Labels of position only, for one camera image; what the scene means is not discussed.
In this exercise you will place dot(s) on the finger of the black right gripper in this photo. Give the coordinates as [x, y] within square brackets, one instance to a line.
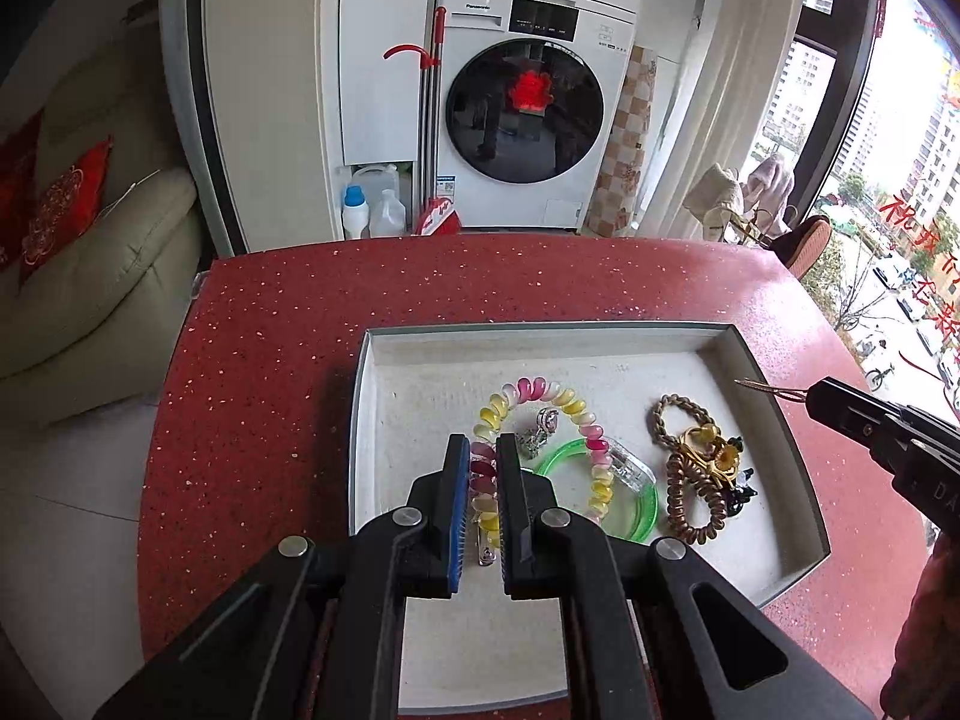
[858, 416]

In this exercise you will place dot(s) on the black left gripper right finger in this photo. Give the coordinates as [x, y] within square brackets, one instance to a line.
[651, 631]

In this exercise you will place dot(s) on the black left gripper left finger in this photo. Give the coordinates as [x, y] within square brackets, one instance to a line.
[315, 630]

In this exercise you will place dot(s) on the silver heart pendant brooch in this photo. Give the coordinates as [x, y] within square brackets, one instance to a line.
[533, 439]

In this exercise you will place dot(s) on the bronze metal hair clip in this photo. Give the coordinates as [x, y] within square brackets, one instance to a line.
[797, 395]

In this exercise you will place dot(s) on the person's right hand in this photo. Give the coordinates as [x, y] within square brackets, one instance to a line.
[924, 678]

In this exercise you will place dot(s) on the black claw hair clip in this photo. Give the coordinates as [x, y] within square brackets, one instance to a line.
[738, 493]

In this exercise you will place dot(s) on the brown round chair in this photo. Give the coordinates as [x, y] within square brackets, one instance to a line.
[800, 249]

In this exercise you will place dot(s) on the clothes on drying rack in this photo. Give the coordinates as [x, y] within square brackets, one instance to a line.
[720, 200]

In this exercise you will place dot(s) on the checkered hanging towel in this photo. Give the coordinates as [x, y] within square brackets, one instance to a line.
[615, 195]

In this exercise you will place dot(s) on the beige leather sofa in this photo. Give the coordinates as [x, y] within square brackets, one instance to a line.
[98, 322]

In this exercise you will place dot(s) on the white detergent bottle blue cap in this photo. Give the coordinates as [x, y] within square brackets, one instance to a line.
[355, 213]

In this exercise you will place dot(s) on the clear plastic jug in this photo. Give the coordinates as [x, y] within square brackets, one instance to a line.
[381, 189]

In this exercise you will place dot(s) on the red embroidered cushion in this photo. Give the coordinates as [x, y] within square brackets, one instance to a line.
[66, 209]

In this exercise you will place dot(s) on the white front-load washing machine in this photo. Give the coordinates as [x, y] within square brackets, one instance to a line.
[528, 91]

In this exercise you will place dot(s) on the red handled mop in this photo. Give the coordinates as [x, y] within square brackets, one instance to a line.
[435, 214]

